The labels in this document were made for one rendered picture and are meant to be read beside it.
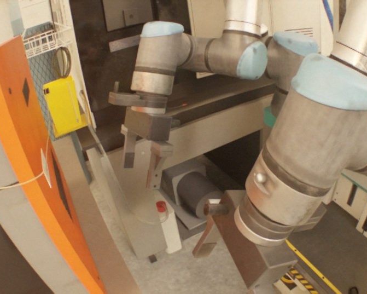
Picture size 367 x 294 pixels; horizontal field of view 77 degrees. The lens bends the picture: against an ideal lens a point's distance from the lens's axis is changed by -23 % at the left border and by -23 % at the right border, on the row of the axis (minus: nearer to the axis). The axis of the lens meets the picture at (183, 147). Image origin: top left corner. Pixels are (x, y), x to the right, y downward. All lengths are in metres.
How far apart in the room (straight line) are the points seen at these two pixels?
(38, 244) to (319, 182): 0.34
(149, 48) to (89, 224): 0.40
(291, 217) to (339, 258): 0.78
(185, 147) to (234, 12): 0.57
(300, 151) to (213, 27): 0.84
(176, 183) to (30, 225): 1.25
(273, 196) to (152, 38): 0.43
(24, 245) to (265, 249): 0.30
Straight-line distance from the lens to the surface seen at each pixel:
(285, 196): 0.27
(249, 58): 0.60
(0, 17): 2.03
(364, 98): 0.25
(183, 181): 1.51
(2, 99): 0.28
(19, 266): 0.42
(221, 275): 1.34
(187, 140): 1.02
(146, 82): 0.60
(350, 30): 0.43
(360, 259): 1.08
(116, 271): 0.55
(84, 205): 0.71
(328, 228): 1.14
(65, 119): 0.95
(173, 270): 1.38
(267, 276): 0.33
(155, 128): 0.59
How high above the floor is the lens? 1.14
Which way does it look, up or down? 32 degrees down
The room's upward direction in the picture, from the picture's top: 8 degrees counter-clockwise
